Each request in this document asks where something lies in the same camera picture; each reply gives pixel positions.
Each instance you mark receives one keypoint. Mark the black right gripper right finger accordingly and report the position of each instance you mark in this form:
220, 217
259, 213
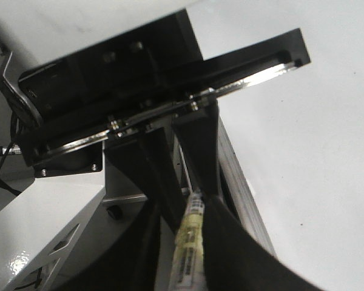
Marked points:
233, 260

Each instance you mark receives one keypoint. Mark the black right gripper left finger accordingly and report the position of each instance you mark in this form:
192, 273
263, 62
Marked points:
131, 262

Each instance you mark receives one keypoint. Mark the white black whiteboard marker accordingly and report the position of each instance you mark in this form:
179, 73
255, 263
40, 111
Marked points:
187, 272

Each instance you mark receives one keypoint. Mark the white whiteboard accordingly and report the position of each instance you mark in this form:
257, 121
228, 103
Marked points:
288, 79

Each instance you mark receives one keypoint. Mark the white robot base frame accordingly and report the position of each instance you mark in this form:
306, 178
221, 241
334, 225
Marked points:
62, 224

